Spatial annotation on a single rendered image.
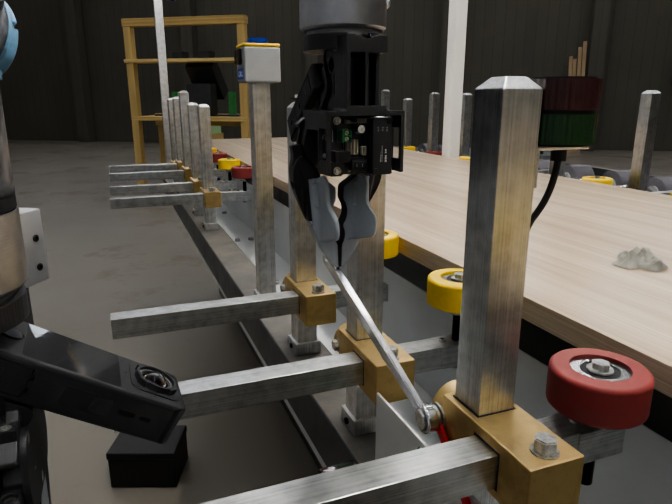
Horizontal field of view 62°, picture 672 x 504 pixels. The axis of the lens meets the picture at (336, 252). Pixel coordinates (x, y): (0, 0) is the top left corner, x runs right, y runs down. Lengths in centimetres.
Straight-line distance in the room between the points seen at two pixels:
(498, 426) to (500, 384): 3
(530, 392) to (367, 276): 27
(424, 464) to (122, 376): 23
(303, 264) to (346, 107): 49
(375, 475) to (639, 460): 34
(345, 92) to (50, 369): 29
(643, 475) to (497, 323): 29
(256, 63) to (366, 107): 65
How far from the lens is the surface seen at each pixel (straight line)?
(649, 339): 62
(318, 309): 87
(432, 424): 52
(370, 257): 67
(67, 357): 34
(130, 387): 34
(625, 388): 50
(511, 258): 45
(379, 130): 48
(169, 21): 737
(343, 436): 76
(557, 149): 46
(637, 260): 87
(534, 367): 78
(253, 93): 113
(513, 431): 48
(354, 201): 54
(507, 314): 47
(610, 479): 73
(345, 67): 47
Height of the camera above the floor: 112
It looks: 15 degrees down
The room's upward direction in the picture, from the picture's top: straight up
